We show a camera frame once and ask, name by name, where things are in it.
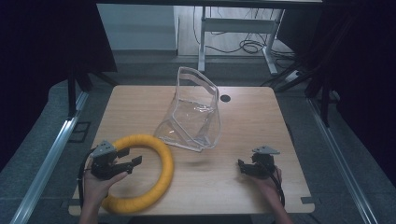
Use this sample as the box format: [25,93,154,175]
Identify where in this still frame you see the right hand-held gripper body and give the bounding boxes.
[244,145,281,180]

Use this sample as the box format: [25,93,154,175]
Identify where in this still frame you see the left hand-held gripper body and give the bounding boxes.
[91,140,129,181]

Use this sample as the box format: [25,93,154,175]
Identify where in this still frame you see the yellow foam ring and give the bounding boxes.
[100,133,175,216]

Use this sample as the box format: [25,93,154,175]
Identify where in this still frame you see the clear plastic bag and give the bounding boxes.
[153,65,222,153]

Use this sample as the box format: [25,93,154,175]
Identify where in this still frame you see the person's left hand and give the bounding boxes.
[83,158,129,213]

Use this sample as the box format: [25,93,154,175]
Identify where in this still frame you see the person's right hand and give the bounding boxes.
[251,165,283,203]

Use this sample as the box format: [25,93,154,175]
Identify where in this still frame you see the black stand leg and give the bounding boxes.
[66,69,78,119]

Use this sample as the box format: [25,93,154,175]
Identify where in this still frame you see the white power strip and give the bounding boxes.
[284,69,304,84]

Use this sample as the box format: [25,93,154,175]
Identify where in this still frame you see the black curtain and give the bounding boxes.
[0,0,119,172]
[276,0,396,188]

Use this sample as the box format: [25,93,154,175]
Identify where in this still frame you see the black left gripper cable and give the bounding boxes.
[77,147,96,210]

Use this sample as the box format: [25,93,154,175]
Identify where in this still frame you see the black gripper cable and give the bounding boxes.
[77,147,96,210]
[262,161,287,209]

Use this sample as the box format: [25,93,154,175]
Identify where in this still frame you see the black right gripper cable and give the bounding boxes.
[262,161,287,209]

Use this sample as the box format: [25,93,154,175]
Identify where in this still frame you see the aluminium floor rail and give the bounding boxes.
[8,91,90,224]
[305,91,379,224]

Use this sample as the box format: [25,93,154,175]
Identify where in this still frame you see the black floor cables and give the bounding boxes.
[191,6,297,62]

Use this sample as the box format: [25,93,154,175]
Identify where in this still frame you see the white metal desk frame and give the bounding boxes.
[197,5,286,76]

